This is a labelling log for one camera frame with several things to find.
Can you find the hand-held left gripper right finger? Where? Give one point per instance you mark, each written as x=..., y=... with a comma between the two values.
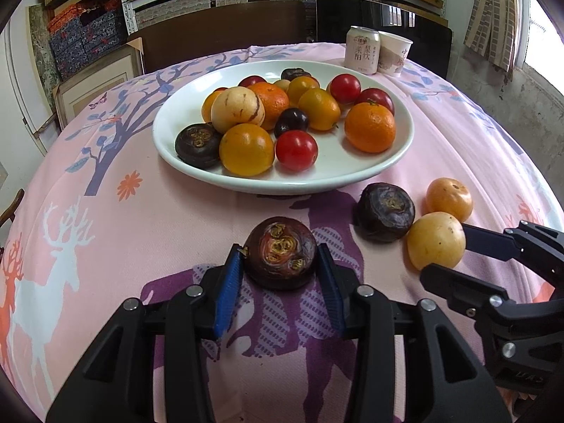
x=330, y=291

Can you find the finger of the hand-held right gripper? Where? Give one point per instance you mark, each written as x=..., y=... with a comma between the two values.
x=489, y=242
x=458, y=286

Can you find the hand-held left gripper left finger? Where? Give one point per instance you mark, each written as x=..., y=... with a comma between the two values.
x=229, y=291

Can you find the pale yellow pepino melon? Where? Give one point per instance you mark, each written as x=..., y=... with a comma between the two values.
x=238, y=110
x=436, y=240
x=281, y=84

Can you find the white plate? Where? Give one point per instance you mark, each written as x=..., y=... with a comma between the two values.
x=335, y=172

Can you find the yellow orange tomato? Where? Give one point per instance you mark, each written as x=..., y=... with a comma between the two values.
x=302, y=88
x=246, y=149
x=324, y=109
x=208, y=108
x=448, y=198

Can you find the red tomato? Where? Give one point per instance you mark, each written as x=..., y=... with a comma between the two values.
x=345, y=88
x=296, y=150
x=376, y=98
x=252, y=81

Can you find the mandarin orange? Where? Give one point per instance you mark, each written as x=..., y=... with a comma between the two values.
x=275, y=99
x=369, y=127

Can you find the pink deer print tablecloth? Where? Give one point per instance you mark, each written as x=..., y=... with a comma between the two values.
x=176, y=238

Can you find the white paper cup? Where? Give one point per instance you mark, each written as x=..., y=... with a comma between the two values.
x=395, y=55

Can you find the black panel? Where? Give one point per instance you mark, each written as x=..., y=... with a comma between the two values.
x=427, y=35

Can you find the checked beige curtain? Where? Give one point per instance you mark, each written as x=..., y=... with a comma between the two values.
x=493, y=17

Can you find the bright window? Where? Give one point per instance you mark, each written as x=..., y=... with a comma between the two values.
x=544, y=22

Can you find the pale pink drink can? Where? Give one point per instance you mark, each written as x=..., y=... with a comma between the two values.
x=361, y=50

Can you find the carved wooden chair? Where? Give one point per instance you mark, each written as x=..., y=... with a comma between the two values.
x=11, y=211

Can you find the wooden framed panel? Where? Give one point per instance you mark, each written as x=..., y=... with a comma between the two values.
x=94, y=79

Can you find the brown wooden panel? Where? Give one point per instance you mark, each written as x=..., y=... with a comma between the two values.
x=220, y=35

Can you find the grey patterned flat boxes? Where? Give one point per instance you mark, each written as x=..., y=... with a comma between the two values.
x=172, y=9

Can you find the white metal shelf rack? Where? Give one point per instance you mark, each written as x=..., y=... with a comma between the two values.
x=127, y=20

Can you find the stack of blue patterned boxes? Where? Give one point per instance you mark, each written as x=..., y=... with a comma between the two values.
x=83, y=39

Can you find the white board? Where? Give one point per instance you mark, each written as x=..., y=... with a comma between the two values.
x=22, y=75

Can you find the grey stone slab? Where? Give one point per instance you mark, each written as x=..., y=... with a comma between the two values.
x=39, y=48

